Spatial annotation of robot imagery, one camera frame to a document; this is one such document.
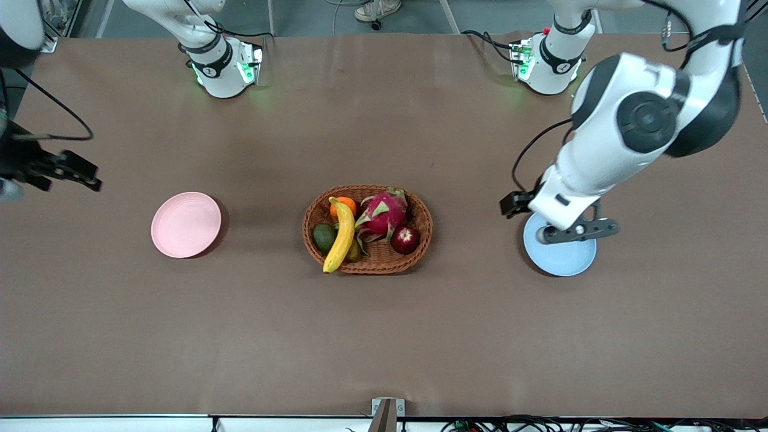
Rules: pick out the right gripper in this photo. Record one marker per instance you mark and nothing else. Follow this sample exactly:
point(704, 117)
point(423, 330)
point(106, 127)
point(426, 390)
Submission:
point(23, 161)

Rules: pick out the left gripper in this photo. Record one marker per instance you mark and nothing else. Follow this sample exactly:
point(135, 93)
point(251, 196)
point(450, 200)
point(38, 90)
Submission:
point(513, 204)

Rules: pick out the red apple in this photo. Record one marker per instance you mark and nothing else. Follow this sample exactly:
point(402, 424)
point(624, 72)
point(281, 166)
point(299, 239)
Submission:
point(405, 240)

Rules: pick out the yellow banana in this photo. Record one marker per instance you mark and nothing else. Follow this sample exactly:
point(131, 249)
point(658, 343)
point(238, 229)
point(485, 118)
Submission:
point(343, 237)

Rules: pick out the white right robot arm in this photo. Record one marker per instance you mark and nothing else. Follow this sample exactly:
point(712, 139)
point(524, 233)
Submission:
point(219, 72)

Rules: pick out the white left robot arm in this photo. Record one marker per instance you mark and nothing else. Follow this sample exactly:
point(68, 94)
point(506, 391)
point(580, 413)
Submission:
point(606, 156)

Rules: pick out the light blue plate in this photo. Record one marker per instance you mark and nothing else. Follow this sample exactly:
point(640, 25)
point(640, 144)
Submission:
point(564, 259)

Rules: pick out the brown wicker basket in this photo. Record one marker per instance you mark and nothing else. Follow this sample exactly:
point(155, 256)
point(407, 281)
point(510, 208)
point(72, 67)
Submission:
point(414, 240)

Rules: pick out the pink dragon fruit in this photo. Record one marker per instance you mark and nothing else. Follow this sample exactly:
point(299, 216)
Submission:
point(384, 216)

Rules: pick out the pink plate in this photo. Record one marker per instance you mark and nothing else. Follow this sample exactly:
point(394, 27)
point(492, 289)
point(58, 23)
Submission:
point(186, 225)

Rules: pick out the orange fruit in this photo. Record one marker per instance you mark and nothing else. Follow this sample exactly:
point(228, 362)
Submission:
point(350, 205)

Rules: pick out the brown kiwi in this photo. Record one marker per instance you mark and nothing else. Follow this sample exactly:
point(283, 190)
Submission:
point(354, 252)

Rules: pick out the green avocado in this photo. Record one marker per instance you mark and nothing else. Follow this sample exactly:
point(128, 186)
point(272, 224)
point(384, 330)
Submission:
point(324, 238)

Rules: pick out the beige shoe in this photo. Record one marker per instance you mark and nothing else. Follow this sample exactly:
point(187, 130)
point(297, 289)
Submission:
point(377, 9)

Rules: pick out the aluminium frame profile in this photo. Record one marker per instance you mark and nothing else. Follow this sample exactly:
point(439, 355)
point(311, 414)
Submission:
point(60, 24)

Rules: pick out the metal table bracket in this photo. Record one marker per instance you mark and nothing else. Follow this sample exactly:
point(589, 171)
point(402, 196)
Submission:
point(387, 414)

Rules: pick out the white table edge rail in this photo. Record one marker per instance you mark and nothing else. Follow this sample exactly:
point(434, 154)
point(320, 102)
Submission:
point(120, 423)

